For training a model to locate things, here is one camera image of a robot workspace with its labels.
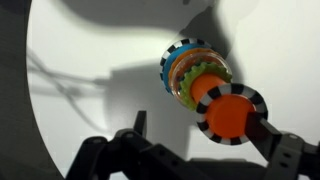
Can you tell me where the green scalloped ring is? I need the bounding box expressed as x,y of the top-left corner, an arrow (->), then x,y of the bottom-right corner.
179,61 -> 234,112

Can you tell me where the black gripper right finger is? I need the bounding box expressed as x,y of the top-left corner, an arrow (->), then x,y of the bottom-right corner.
245,112 -> 320,180

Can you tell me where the orange yellow ring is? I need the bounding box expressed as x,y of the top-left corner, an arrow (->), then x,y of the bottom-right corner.
167,46 -> 215,84

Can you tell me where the orange stacking post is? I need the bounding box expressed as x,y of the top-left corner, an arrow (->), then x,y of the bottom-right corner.
189,73 -> 258,140

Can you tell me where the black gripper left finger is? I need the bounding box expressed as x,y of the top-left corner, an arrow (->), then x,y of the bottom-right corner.
65,110 -> 208,180

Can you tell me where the white and black striped ring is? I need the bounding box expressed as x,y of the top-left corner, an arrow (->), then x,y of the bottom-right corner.
195,83 -> 269,146

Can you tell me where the black white striped stacker base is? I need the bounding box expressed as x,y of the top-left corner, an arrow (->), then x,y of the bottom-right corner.
159,37 -> 213,68

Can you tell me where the clear plastic bead ring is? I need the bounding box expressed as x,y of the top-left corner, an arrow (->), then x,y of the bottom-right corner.
168,49 -> 234,108

